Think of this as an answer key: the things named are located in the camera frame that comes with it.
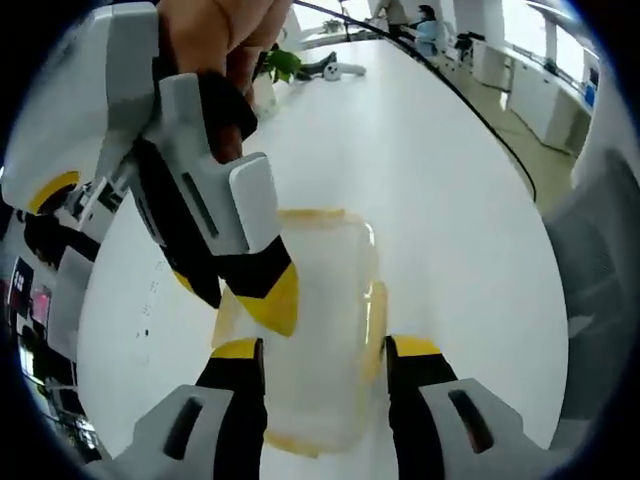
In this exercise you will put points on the grey office chair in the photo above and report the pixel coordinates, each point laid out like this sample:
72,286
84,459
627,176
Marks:
595,280

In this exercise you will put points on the white controller device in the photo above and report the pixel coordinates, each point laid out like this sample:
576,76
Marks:
345,71

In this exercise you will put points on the clear box with plastic buckle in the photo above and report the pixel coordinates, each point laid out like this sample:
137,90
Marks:
325,310

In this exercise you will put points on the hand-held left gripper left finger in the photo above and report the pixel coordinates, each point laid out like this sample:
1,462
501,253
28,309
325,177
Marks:
225,430

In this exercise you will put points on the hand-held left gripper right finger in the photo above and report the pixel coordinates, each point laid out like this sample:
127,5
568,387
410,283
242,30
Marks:
440,435

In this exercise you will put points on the green potted plant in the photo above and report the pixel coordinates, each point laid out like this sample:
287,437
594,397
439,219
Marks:
282,62

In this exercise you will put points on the person's right hand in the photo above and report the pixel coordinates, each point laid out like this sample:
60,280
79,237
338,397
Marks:
215,30

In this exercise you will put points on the white plant pot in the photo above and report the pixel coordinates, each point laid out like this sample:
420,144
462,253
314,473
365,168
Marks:
264,97

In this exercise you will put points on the monitor with red screen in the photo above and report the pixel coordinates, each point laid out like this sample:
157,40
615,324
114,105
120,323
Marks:
35,295

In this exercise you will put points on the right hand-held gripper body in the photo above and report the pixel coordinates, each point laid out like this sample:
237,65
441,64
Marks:
75,115

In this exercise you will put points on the white cabinet row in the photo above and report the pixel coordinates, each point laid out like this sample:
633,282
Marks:
535,95

